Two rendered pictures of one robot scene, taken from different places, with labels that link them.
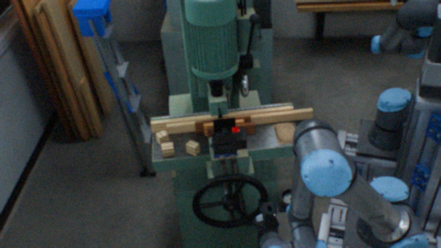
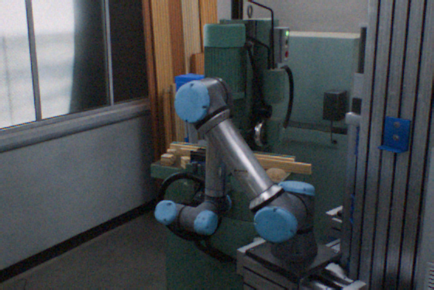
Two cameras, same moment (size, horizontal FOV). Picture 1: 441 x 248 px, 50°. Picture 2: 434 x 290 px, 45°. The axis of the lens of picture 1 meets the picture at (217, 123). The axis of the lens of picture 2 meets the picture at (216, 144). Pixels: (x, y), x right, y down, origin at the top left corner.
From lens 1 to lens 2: 1.27 m
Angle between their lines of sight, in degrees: 34
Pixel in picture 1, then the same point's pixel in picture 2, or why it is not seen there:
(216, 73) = not seen: hidden behind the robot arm
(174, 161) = (167, 169)
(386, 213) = (251, 170)
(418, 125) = (349, 143)
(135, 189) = not seen: hidden behind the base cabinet
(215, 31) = (217, 52)
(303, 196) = (209, 165)
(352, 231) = (267, 244)
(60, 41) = (175, 120)
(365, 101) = not seen: outside the picture
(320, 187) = (183, 110)
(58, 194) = (120, 248)
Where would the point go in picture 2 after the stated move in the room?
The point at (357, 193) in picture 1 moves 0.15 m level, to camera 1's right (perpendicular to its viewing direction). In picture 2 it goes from (220, 133) to (268, 139)
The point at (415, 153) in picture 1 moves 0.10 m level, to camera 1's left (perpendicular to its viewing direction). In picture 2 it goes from (350, 179) to (320, 174)
